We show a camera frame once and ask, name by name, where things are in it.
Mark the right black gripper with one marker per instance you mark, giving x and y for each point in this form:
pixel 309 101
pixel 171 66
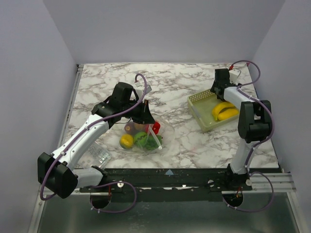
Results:
pixel 217 90

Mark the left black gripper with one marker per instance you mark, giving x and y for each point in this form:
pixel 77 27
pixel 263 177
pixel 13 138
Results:
pixel 146 117

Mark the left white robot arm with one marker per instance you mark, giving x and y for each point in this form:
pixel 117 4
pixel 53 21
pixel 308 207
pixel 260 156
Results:
pixel 56 170

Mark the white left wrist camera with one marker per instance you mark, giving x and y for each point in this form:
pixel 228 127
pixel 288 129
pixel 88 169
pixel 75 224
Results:
pixel 139 88

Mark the green watermelon toy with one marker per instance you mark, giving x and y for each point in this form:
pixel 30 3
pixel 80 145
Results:
pixel 140 139

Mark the beige plastic basket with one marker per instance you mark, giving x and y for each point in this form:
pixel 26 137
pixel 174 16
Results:
pixel 201 105

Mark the aluminium extrusion rail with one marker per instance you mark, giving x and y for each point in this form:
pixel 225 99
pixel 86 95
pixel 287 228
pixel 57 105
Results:
pixel 281 182

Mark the green bell pepper toy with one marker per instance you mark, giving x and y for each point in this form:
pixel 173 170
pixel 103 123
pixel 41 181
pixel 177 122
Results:
pixel 151 143

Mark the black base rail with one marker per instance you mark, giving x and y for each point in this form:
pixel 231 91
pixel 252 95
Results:
pixel 167 185

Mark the red bell pepper toy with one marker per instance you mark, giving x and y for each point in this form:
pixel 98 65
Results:
pixel 156 127

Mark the yellow lemon toy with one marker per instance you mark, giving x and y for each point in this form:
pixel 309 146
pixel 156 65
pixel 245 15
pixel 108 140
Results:
pixel 127 141

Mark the clear zip top bag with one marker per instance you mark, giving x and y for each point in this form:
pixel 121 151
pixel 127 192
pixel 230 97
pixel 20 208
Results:
pixel 164 138

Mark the purple mangosteen toy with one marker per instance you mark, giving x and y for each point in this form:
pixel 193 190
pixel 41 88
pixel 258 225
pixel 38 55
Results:
pixel 130 128

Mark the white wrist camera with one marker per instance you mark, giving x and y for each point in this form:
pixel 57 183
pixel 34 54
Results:
pixel 234 75
pixel 139 88

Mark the yellow banana bunch toy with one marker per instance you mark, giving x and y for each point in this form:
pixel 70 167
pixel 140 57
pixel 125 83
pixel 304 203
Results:
pixel 224 111

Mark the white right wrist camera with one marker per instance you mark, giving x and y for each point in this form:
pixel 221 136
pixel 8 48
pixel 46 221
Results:
pixel 234 75

